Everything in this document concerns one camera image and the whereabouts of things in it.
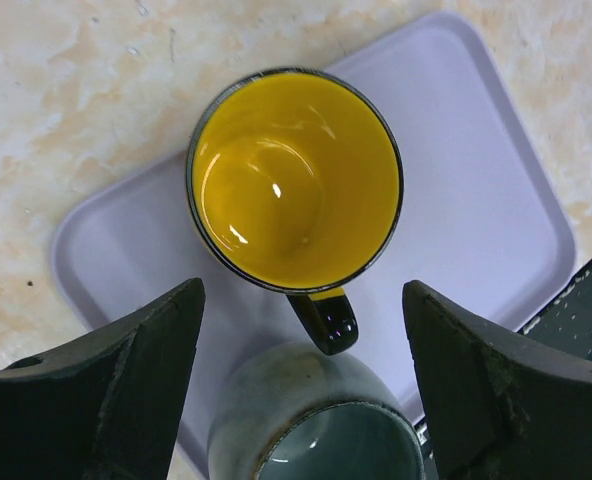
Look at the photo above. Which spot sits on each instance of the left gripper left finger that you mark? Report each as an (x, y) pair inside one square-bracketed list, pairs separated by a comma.
[(108, 404)]

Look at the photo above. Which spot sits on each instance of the grey ceramic mug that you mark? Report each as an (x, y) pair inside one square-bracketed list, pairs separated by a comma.
[(292, 412)]

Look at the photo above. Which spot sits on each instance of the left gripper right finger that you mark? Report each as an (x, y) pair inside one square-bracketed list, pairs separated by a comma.
[(498, 405)]

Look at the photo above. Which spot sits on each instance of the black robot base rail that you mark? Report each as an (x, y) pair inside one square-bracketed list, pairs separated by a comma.
[(565, 323)]

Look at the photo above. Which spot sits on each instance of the yellow transparent mug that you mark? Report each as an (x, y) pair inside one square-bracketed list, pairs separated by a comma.
[(295, 183)]

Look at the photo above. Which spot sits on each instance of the lavender plastic tray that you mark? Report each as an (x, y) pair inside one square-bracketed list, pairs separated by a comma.
[(480, 223)]

